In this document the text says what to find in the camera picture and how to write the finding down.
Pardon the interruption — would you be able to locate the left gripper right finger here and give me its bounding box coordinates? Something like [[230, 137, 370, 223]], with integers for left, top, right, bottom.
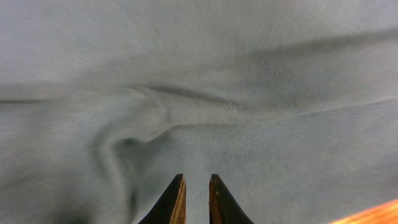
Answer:
[[209, 174, 254, 224]]

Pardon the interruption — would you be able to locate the blue polo shirt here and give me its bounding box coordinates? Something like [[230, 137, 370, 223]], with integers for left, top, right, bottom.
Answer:
[[1, 1, 397, 223]]

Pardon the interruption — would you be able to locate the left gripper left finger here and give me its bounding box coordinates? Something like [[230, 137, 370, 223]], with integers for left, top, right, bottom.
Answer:
[[139, 174, 187, 224]]

